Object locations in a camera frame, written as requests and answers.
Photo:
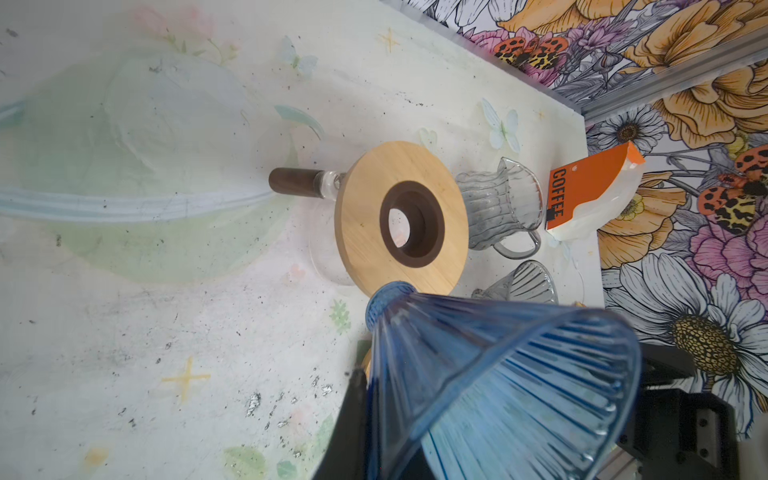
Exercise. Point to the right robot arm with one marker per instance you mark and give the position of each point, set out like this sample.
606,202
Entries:
672,434

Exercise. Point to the grey ribbed glass pitcher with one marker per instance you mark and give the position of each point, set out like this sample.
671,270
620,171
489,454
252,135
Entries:
501,203

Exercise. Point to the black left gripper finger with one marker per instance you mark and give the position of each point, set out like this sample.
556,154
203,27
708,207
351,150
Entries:
347,453

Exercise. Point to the clear glass carafe wooden handle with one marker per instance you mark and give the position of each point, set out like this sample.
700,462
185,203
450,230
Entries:
324,187

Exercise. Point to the blue glass dripper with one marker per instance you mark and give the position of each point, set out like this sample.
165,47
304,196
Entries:
495,389

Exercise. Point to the orange coffee filter pack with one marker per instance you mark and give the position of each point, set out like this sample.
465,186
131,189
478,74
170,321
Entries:
584,195

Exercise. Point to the grey ribbed glass dripper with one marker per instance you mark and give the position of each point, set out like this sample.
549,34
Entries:
529,282

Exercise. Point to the wooden dripper ring stand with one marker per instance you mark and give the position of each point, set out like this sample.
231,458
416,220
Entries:
400,216

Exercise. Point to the aluminium corner post right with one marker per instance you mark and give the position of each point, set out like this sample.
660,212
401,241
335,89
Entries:
707,66

